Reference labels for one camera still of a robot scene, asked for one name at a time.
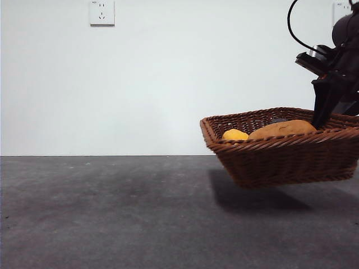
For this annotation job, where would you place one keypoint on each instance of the brown woven wicker basket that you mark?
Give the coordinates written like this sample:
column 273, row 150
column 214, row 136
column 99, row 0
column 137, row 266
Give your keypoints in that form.
column 280, row 162

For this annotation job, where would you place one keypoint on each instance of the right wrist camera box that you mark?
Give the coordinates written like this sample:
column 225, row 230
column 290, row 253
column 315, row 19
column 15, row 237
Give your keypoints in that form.
column 312, row 61

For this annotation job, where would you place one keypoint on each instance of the purple eggplant with green stem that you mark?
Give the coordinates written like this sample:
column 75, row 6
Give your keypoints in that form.
column 277, row 120

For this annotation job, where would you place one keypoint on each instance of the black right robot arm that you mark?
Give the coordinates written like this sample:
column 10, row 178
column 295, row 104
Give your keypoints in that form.
column 347, row 36

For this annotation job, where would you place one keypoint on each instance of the white wall socket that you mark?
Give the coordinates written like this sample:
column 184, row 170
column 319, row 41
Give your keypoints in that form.
column 102, row 14
column 338, row 12

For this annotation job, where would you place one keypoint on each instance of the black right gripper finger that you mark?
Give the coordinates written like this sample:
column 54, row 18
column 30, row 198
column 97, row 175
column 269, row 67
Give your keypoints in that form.
column 347, row 107
column 325, row 95

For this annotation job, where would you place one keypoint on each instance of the brown potato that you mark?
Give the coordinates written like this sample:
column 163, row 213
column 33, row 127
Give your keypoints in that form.
column 283, row 129

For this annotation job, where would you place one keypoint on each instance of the yellow corn cob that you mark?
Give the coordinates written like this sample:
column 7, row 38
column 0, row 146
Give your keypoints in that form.
column 235, row 135

